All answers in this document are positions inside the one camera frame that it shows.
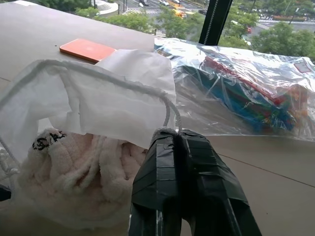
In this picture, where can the white terry towel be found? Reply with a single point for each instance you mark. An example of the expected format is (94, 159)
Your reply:
(81, 172)

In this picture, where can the black window post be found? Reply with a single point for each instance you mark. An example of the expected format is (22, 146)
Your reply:
(214, 19)

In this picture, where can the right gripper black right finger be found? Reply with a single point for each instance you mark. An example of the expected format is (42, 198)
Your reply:
(209, 191)

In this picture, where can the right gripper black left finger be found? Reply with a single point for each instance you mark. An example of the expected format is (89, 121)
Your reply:
(155, 186)

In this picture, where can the orange smartphone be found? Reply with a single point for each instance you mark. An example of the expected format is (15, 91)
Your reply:
(86, 49)

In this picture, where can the clear bag of colourful items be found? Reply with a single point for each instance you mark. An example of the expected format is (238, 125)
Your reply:
(246, 86)

